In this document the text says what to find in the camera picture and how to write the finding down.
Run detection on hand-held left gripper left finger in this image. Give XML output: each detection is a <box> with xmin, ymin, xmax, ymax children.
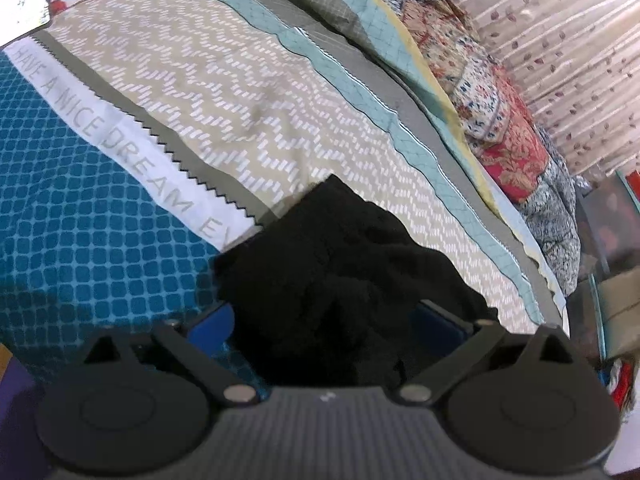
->
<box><xmin>82</xmin><ymin>304</ymin><xmax>263</xmax><ymax>407</ymax></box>

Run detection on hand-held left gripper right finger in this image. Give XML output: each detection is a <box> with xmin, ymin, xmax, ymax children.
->
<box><xmin>397</xmin><ymin>299</ymin><xmax>576</xmax><ymax>406</ymax></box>

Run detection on black pants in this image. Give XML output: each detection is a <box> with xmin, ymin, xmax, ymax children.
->
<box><xmin>214</xmin><ymin>174</ymin><xmax>501</xmax><ymax>392</ymax></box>

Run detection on cardboard box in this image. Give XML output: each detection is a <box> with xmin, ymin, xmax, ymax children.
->
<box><xmin>590</xmin><ymin>270</ymin><xmax>640</xmax><ymax>362</ymax></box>

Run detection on red and white cloth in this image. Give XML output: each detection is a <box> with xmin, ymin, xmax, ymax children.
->
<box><xmin>606</xmin><ymin>359</ymin><xmax>640</xmax><ymax>413</ymax></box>

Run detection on dark translucent storage bin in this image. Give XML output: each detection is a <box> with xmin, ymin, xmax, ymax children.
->
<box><xmin>575</xmin><ymin>170</ymin><xmax>640</xmax><ymax>281</ymax></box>

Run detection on patterned bedsheet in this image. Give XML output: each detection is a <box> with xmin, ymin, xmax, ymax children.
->
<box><xmin>0</xmin><ymin>0</ymin><xmax>568</xmax><ymax>386</ymax></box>

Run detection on patchwork floral quilt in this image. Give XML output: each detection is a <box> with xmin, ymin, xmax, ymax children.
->
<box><xmin>332</xmin><ymin>0</ymin><xmax>585</xmax><ymax>297</ymax></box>

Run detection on leaf print curtain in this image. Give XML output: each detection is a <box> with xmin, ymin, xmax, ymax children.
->
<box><xmin>417</xmin><ymin>0</ymin><xmax>640</xmax><ymax>177</ymax></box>

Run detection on shiny flat object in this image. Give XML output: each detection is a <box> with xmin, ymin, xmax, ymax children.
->
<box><xmin>0</xmin><ymin>0</ymin><xmax>52</xmax><ymax>50</ymax></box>

